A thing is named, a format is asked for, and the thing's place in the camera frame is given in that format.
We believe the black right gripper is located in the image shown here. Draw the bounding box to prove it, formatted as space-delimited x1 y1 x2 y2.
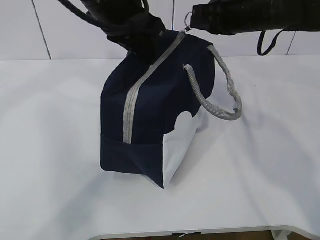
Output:
191 0 320 35

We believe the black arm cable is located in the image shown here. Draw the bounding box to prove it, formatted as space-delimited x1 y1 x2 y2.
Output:
57 0 131 31
257 28 286 56

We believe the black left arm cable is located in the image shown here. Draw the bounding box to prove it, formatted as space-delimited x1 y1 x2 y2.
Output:
57 0 131 31

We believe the white table leg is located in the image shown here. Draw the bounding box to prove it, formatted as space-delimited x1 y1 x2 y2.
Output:
270 229 293 240

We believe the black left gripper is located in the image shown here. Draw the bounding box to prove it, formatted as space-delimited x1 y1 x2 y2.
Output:
81 0 166 62

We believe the navy blue lunch bag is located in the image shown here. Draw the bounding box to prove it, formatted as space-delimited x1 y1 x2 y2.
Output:
100 30 243 188

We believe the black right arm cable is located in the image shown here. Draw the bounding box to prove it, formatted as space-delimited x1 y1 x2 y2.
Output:
257 28 286 56

